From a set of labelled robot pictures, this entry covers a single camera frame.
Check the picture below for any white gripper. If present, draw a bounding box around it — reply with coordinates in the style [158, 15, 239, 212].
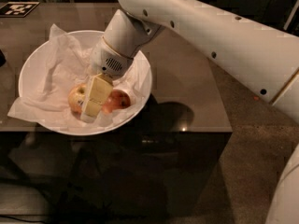
[80, 37, 133, 123]

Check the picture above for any red-yellow apple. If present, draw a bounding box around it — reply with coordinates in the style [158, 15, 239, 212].
[102, 90, 131, 114]

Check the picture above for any yellow-red apple with sticker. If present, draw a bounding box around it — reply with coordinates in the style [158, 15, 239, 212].
[68, 83, 86, 114]

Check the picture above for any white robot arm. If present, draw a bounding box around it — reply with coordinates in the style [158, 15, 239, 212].
[91, 0, 299, 119]

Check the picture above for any white bowl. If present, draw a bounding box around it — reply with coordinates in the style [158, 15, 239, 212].
[18, 29, 153, 136]

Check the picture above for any white crumpled paper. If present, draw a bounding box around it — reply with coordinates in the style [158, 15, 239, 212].
[7, 23, 152, 128]

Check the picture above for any dark object at left edge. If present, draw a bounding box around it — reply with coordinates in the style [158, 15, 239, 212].
[0, 50, 6, 67]

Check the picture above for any black white marker tag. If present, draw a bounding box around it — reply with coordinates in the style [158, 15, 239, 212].
[0, 2, 39, 18]

